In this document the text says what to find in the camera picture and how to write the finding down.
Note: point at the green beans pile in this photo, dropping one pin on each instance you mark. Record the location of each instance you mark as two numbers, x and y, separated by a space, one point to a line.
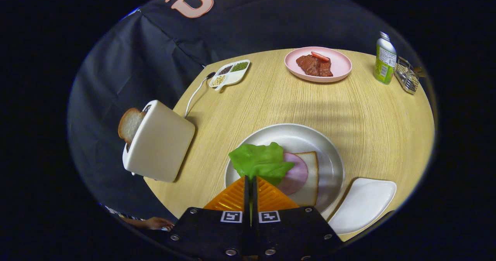
240 66

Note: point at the brown cooked meat piece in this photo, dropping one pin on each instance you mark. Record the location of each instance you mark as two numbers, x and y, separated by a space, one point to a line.
314 65

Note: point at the pink plate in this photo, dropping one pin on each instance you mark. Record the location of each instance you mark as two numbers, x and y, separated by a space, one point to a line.
341 65

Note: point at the pale yellow beans pile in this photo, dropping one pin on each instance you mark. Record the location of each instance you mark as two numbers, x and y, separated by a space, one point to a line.
218 80

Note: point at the white rounded square plate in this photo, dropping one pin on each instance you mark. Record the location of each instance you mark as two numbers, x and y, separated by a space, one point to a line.
360 206

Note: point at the dark brown beans pile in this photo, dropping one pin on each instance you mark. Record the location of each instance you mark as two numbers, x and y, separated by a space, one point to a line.
225 70

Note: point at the round white plate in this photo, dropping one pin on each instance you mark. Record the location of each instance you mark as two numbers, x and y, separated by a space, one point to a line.
294 137

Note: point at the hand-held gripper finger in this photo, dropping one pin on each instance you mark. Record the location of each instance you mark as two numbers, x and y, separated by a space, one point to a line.
247 199
255 201

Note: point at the green lettuce leaf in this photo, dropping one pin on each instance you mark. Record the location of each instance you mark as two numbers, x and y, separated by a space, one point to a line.
257 160

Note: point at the pink ham slice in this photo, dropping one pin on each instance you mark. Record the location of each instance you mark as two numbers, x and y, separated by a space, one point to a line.
296 176

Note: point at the person's striped clothing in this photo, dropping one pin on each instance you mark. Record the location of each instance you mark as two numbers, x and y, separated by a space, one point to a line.
116 211

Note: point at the red sausage slice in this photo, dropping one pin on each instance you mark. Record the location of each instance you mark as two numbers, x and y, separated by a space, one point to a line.
320 56

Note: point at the toasted bread slice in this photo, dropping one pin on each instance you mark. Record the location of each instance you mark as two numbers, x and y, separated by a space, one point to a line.
130 123

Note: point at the white divided condiment tray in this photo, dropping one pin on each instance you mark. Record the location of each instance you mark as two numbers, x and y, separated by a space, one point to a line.
236 76

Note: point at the silver bottle with green label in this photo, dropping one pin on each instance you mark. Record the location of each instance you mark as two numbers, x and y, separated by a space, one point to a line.
384 63

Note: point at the white bread slice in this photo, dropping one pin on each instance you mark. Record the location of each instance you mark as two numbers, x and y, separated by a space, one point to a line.
312 176

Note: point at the cream white toaster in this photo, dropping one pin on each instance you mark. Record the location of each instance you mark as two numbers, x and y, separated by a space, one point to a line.
162 145

